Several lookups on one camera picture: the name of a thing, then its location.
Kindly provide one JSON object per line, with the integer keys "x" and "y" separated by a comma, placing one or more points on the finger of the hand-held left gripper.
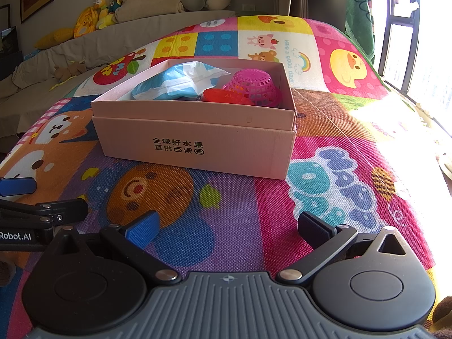
{"x": 17, "y": 186}
{"x": 63, "y": 210}

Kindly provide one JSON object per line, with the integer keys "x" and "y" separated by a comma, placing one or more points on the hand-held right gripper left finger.
{"x": 142, "y": 227}

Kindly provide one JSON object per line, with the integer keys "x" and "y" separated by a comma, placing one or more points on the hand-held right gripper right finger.
{"x": 312, "y": 227}

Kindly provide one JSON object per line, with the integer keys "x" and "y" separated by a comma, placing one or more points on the pink cardboard box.
{"x": 176, "y": 127}

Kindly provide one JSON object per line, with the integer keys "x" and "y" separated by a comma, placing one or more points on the blue tissue packet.
{"x": 166, "y": 84}

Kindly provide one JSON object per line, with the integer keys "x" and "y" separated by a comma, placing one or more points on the red plastic toy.
{"x": 222, "y": 96}

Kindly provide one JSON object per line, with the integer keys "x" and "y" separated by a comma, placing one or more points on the pink plastic basket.
{"x": 254, "y": 84}

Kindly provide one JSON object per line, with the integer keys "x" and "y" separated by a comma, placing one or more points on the colourful printed play mat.
{"x": 335, "y": 141}

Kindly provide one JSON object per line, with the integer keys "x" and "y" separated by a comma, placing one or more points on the beige covered sofa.
{"x": 35, "y": 67}

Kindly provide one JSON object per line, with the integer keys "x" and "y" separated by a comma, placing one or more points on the brown plush toy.
{"x": 69, "y": 70}

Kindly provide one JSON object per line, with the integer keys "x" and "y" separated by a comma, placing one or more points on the dark monitor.
{"x": 9, "y": 53}

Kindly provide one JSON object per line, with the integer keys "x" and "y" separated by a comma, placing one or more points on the white dish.
{"x": 445, "y": 169}

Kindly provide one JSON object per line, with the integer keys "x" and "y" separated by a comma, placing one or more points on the yellow pillow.
{"x": 53, "y": 39}

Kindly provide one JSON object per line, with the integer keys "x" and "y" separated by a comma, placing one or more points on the yellow duck plush toy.
{"x": 104, "y": 12}

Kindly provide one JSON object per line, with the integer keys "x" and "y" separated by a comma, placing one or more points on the green printed cloth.
{"x": 360, "y": 17}

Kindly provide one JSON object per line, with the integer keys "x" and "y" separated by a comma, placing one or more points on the black window frame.
{"x": 388, "y": 42}

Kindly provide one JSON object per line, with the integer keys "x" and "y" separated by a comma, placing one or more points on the wall socket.
{"x": 249, "y": 7}

